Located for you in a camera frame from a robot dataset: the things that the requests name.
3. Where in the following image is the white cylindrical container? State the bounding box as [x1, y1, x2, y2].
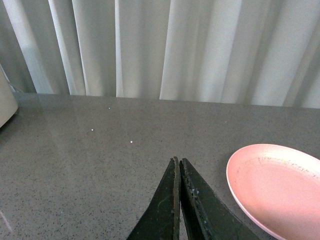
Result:
[0, 66, 18, 127]

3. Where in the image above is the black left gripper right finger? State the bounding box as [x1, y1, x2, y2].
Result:
[179, 158, 259, 240]

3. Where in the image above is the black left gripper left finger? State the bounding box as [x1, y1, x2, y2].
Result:
[127, 157, 181, 240]

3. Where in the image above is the pink plate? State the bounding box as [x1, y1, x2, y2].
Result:
[226, 144, 320, 240]

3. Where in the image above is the white pleated curtain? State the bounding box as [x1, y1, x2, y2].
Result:
[0, 0, 320, 108]

